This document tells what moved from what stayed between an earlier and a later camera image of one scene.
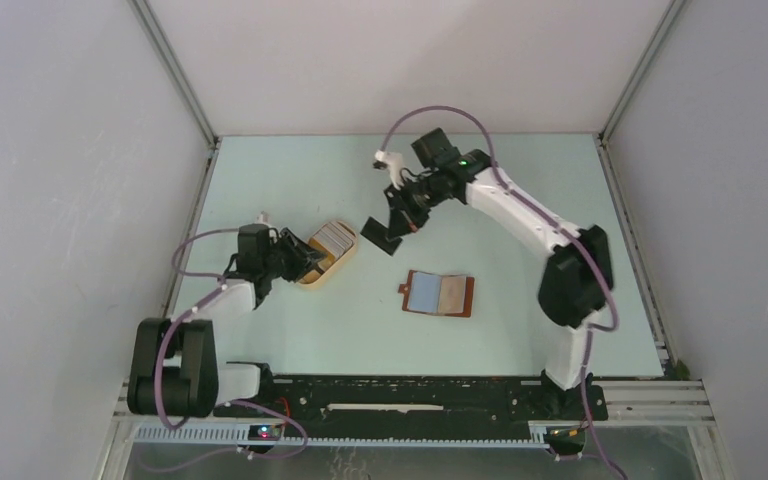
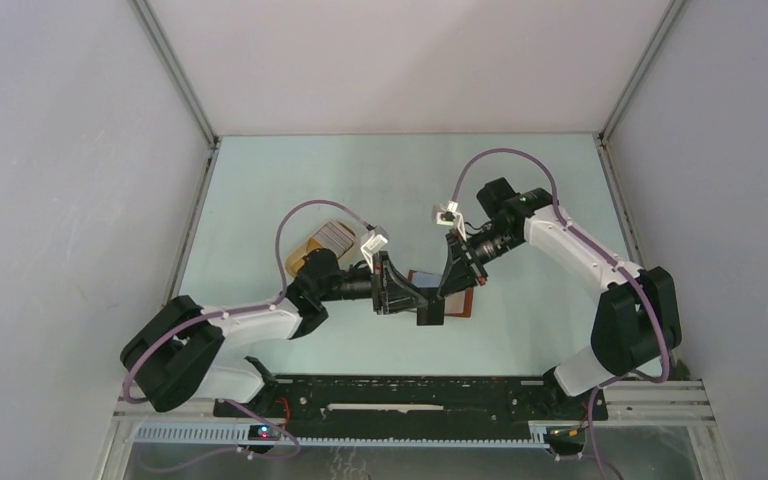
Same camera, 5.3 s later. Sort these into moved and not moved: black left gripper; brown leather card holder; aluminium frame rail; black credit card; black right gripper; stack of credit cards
Moved: black left gripper; black credit card; black right gripper
Not moved: aluminium frame rail; brown leather card holder; stack of credit cards
